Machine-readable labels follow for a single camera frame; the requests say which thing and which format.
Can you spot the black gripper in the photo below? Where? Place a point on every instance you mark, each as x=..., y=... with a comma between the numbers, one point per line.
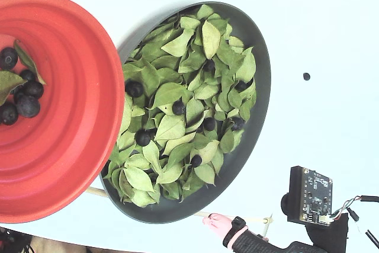
x=251, y=242

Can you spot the dark grey round bowl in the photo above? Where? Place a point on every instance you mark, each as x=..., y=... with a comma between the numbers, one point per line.
x=251, y=152

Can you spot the pile of green leaves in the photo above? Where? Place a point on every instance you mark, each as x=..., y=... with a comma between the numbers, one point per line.
x=171, y=128

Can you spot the red collapsible ribbed cup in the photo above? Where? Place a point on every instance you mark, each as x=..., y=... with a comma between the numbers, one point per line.
x=74, y=116

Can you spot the beige speckled rug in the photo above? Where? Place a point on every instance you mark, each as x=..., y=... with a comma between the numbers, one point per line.
x=59, y=247

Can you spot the small black table knob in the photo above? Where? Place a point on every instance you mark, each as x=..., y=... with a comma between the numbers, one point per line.
x=306, y=76

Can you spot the narrow green leaf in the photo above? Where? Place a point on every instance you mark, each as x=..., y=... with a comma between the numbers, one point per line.
x=28, y=62

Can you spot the broad green leaf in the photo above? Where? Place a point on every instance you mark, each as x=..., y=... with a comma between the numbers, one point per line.
x=7, y=84

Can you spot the black printed camera mount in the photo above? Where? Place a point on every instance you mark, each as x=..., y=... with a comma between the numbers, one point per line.
x=328, y=235

